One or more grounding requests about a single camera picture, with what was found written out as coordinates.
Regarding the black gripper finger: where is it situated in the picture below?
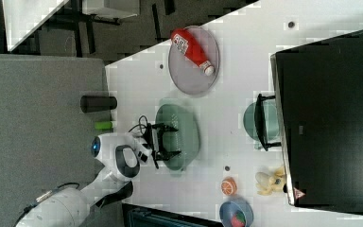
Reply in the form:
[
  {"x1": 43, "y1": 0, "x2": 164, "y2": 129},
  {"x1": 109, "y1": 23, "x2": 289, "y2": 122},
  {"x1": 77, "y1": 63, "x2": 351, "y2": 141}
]
[
  {"x1": 157, "y1": 123, "x2": 178, "y2": 132},
  {"x1": 159, "y1": 150, "x2": 182, "y2": 161}
]

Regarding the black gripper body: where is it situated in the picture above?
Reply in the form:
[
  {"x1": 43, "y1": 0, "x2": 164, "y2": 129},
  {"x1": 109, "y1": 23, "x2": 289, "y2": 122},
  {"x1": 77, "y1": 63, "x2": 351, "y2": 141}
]
[{"x1": 145, "y1": 123, "x2": 165, "y2": 168}]

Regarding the mint green oval strainer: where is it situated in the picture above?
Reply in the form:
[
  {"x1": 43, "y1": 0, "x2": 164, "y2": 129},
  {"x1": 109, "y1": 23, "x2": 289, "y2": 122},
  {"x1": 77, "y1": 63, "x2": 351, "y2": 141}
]
[{"x1": 155, "y1": 98, "x2": 200, "y2": 171}]

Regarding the grey round plate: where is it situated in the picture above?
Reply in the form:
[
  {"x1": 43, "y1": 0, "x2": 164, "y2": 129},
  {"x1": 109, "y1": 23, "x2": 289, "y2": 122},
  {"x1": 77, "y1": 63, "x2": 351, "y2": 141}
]
[{"x1": 168, "y1": 26, "x2": 219, "y2": 96}]

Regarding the green marker cap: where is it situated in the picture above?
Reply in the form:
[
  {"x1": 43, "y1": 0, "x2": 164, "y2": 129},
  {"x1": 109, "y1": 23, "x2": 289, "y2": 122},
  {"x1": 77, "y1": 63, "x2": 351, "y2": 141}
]
[{"x1": 95, "y1": 121, "x2": 113, "y2": 130}]

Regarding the dark teal crate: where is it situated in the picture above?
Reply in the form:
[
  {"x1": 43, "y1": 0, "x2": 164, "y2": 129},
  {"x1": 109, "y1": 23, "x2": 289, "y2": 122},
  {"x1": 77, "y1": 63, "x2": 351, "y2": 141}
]
[{"x1": 122, "y1": 203, "x2": 224, "y2": 227}]

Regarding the orange slice toy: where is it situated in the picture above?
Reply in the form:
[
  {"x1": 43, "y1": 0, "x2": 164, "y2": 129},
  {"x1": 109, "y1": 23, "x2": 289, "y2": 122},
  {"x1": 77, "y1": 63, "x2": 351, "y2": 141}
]
[{"x1": 221, "y1": 177, "x2": 237, "y2": 196}]

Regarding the black cylinder cup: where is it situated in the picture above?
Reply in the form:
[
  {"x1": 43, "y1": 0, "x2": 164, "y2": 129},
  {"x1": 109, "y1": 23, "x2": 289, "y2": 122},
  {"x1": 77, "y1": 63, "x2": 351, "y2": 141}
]
[{"x1": 80, "y1": 96, "x2": 117, "y2": 113}]

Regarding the blue bowl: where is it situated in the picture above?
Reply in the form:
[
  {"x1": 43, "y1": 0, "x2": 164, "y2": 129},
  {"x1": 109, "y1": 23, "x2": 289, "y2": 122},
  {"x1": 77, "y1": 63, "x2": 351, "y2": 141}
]
[{"x1": 219, "y1": 197, "x2": 253, "y2": 227}]

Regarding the red ketchup bottle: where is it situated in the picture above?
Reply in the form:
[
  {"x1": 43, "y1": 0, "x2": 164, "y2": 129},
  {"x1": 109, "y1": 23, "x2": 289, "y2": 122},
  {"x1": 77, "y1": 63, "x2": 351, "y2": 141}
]
[{"x1": 171, "y1": 28, "x2": 215, "y2": 76}]

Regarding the red strawberry toy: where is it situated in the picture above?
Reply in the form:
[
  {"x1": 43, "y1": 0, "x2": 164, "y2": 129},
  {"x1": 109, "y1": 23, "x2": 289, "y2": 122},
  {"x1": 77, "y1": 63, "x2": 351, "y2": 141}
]
[{"x1": 231, "y1": 211, "x2": 246, "y2": 227}]

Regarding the yellow plush toy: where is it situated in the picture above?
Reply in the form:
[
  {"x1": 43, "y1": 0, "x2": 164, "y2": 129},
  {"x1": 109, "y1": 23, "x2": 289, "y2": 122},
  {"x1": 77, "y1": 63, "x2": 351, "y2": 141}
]
[{"x1": 255, "y1": 166, "x2": 285, "y2": 196}]

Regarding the green round plate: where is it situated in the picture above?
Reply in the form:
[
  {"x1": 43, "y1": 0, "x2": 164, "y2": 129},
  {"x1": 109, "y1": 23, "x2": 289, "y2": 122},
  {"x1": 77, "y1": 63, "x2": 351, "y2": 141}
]
[{"x1": 243, "y1": 100, "x2": 279, "y2": 141}]

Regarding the black toaster oven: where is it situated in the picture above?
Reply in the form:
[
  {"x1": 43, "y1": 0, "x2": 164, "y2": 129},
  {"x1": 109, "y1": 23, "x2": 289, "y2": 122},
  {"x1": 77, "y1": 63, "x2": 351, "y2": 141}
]
[{"x1": 270, "y1": 29, "x2": 363, "y2": 215}]

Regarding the white background table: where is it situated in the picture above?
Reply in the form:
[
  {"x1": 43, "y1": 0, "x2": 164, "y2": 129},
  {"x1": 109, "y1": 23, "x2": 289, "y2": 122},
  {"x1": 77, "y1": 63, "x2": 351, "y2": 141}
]
[{"x1": 2, "y1": 0, "x2": 70, "y2": 52}]

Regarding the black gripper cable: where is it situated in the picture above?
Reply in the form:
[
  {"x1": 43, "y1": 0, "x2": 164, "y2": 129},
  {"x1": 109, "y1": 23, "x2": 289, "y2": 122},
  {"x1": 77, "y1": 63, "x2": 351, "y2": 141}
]
[{"x1": 128, "y1": 114, "x2": 149, "y2": 137}]

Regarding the black oven door handle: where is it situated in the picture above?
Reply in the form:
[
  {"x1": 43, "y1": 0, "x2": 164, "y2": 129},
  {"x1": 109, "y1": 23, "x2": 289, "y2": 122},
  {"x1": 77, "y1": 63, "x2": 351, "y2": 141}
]
[{"x1": 254, "y1": 94, "x2": 282, "y2": 151}]

